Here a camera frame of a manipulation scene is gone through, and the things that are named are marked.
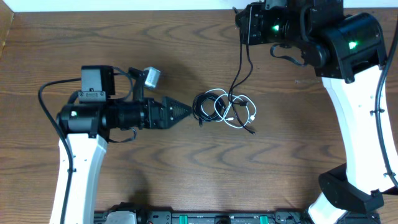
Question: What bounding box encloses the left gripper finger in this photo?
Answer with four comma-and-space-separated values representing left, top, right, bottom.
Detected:
163, 111, 191, 129
162, 96, 192, 113

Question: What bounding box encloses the long black usb cable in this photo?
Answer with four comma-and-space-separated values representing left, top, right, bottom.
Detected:
228, 42, 257, 136

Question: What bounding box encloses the white usb cable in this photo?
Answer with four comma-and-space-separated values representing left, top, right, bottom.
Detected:
200, 88, 257, 129

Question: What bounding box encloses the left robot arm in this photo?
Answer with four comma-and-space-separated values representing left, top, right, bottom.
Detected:
50, 65, 192, 223

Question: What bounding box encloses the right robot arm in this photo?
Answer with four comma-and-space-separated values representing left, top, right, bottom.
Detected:
235, 0, 397, 223

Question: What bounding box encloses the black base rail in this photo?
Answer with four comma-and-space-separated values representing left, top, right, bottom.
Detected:
93, 203, 382, 224

